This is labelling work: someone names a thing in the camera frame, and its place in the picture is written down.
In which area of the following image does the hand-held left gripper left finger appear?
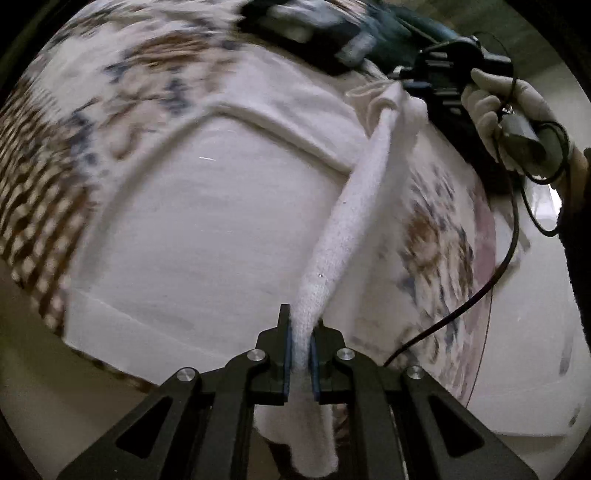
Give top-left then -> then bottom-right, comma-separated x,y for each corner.
55,304 -> 291,480

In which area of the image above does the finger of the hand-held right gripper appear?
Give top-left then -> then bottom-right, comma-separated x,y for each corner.
389,65 -> 432,93

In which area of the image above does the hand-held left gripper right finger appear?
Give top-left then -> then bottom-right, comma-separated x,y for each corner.
309,322 -> 542,480

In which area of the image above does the white terry towel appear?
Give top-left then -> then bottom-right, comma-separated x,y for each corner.
253,83 -> 430,479

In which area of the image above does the person's right forearm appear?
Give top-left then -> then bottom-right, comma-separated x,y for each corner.
555,147 -> 591,357

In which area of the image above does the person's right hand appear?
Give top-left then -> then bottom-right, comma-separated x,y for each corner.
461,67 -> 577,186

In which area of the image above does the dark teal cloth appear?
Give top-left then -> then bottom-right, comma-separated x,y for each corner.
239,0 -> 463,78

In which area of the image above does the grey adapter box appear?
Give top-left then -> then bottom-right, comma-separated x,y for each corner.
496,114 -> 546,158

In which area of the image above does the large white garment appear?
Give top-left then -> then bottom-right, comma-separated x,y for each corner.
64,44 -> 386,386

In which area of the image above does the printed patterned tablecloth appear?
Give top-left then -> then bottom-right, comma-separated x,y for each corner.
0,0 -> 498,409

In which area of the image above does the black cable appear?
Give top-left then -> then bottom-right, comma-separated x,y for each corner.
382,31 -> 574,368

